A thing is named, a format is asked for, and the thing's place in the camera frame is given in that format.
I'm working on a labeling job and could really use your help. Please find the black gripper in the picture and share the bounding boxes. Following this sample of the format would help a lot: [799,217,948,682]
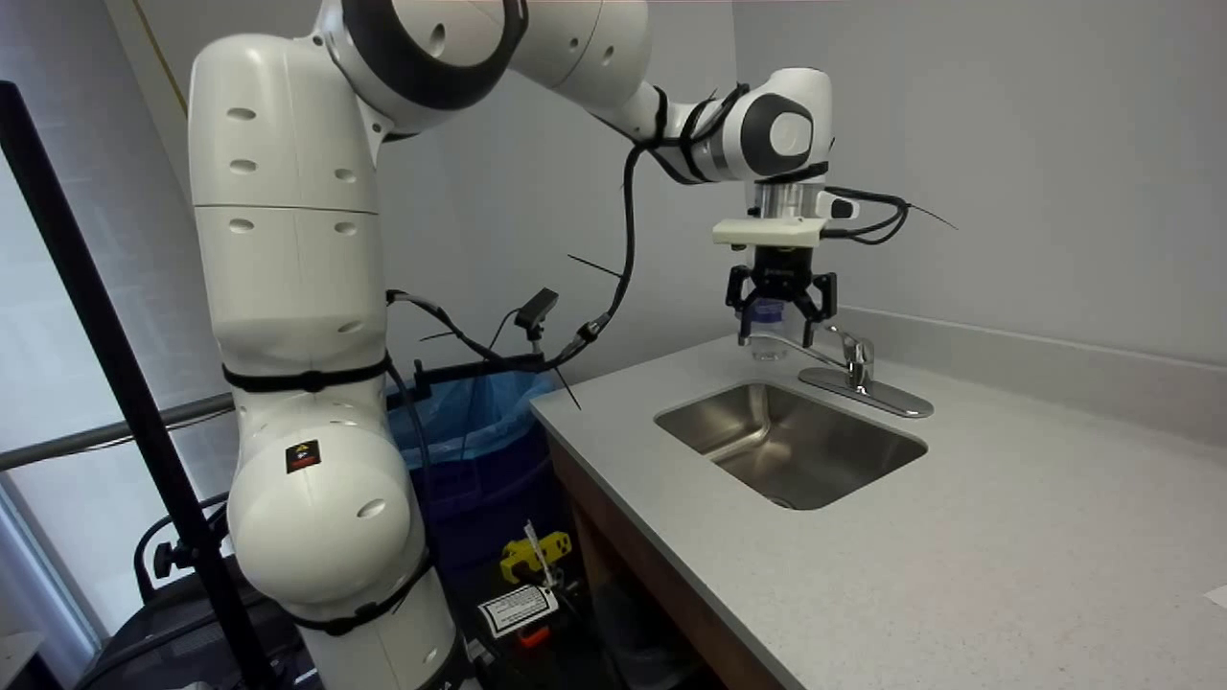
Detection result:
[721,241,844,354]

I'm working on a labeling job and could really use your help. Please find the clear smartwater plastic bottle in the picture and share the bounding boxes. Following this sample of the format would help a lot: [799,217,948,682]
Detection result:
[743,296,801,363]

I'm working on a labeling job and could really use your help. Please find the stainless steel sink basin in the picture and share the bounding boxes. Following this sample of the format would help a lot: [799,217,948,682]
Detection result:
[652,379,934,515]

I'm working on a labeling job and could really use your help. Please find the brown wooden counter cabinet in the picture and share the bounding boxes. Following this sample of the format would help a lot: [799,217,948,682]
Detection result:
[540,425,781,690]

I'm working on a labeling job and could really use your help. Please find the bin with blue bag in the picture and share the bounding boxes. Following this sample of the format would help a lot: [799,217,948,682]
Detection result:
[388,361,583,605]

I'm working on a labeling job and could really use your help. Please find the yellow tool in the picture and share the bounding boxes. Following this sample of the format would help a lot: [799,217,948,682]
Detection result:
[496,526,574,589]

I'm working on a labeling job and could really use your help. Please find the white labelled device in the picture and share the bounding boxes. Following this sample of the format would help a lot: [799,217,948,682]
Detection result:
[475,577,565,642]

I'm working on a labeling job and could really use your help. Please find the black slanted pole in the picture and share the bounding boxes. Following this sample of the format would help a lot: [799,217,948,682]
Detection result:
[0,76,280,690]

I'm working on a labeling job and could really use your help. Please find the black cart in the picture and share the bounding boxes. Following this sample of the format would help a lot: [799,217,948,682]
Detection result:
[73,494,323,690]

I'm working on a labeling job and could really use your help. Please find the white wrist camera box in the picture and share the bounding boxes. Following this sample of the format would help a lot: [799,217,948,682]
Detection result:
[710,211,835,253]

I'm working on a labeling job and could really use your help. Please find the chrome faucet lever handle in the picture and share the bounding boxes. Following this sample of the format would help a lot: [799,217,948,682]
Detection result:
[839,334,882,379]

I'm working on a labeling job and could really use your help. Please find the chrome faucet base plate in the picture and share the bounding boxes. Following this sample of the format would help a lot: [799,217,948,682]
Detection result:
[799,361,941,421]

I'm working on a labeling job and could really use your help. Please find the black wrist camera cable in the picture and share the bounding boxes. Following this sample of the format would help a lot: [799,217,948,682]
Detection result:
[821,182,918,250]

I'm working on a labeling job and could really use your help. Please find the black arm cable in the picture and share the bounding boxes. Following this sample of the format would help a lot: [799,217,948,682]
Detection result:
[381,81,760,388]

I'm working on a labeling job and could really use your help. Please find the small black clip camera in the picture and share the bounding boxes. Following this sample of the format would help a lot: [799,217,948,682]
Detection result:
[511,282,565,346]

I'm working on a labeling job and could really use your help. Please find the grey window frame bar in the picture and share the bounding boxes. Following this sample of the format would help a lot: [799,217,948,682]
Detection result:
[0,388,246,475]

